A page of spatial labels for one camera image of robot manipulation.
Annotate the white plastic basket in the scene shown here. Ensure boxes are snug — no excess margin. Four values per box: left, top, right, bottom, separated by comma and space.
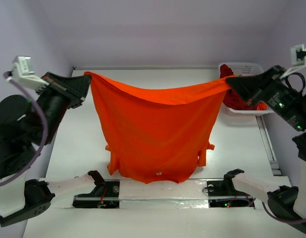
218, 62, 273, 117

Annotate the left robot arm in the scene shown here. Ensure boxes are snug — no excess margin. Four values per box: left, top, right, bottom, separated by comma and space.
0, 72, 106, 227

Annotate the dark red t shirt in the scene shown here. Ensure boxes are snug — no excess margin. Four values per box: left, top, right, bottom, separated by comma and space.
220, 64, 257, 111

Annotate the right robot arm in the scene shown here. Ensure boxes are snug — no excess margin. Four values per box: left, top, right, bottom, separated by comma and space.
222, 65, 306, 235

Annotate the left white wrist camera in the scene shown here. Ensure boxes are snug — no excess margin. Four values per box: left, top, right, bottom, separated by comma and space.
11, 56, 49, 91

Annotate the orange t shirt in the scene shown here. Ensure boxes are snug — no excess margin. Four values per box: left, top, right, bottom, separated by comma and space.
87, 72, 229, 183

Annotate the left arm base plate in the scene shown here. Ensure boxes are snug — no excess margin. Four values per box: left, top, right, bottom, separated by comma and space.
72, 180, 120, 209

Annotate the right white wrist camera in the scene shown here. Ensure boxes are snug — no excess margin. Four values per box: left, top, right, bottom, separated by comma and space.
281, 44, 306, 79

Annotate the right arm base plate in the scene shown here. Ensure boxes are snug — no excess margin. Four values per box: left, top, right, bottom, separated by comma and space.
202, 179, 255, 208

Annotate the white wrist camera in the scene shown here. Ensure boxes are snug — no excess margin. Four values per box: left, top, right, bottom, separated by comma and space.
281, 44, 306, 79
11, 56, 49, 91

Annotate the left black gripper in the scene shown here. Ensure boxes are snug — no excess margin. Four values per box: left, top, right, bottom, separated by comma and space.
42, 69, 97, 141

